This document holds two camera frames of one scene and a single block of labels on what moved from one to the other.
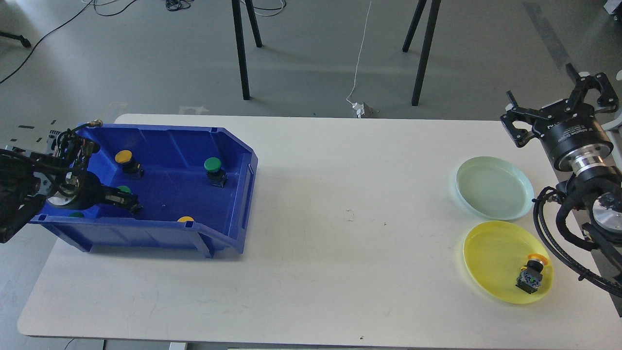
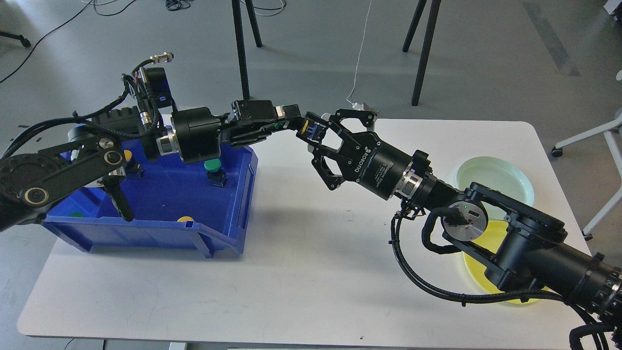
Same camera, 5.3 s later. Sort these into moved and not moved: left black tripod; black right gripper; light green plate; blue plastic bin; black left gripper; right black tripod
Moved: black right gripper; black left gripper
Not moved: light green plate; left black tripod; blue plastic bin; right black tripod
